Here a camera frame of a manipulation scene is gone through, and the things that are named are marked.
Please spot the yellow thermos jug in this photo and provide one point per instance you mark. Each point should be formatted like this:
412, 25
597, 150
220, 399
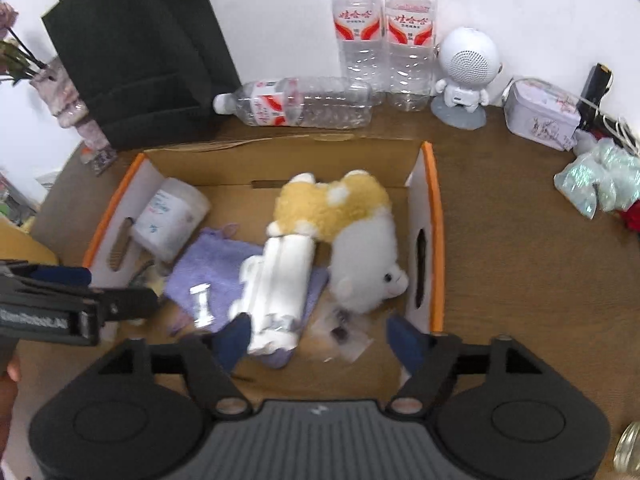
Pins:
15, 244

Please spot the dried pink rose bouquet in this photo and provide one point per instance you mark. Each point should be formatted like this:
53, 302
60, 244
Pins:
18, 63

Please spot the glass jar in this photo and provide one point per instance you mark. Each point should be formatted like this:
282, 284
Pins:
626, 458

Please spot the iridescent cellophane wrap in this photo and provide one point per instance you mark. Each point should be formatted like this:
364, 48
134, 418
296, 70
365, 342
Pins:
605, 178

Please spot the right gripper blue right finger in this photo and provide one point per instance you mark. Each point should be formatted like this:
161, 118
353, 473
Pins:
408, 344

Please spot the right standing water bottle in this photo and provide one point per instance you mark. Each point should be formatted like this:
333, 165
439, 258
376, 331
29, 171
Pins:
411, 37

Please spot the standing water bottle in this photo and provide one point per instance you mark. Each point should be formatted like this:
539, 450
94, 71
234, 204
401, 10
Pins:
359, 31
411, 37

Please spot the clear plastic wrapper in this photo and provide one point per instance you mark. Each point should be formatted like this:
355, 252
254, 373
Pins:
339, 335

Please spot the white wet wipes canister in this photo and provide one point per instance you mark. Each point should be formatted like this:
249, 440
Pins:
169, 219

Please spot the small dark card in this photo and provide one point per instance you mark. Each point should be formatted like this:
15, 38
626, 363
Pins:
98, 160

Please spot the red small object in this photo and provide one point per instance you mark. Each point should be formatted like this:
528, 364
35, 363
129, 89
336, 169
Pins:
631, 217

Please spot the pink textured vase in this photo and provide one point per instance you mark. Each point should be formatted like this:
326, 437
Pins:
58, 92

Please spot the purple towel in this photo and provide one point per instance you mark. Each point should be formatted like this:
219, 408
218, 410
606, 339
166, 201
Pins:
216, 259

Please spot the person's left hand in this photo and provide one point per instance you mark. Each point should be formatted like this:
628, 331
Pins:
8, 394

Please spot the white oval tin box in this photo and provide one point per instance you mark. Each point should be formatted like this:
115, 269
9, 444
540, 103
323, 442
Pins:
537, 111

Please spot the lying water bottle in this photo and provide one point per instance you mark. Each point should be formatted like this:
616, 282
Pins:
306, 102

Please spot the white yellow plush toy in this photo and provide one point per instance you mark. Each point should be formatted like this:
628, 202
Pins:
354, 216

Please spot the black paper shopping bag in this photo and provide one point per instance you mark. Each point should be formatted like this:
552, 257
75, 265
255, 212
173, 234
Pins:
148, 70

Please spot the left standing water bottle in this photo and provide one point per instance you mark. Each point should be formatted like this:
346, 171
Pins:
359, 31

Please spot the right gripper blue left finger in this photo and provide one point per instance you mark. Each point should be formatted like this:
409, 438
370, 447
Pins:
229, 345

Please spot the white astronaut speaker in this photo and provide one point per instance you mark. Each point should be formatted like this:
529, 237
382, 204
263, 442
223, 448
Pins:
469, 61

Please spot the white package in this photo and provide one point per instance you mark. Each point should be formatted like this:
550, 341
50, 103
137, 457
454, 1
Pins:
274, 295

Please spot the red orange cardboard box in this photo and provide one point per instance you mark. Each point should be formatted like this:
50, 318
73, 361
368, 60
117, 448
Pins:
242, 185

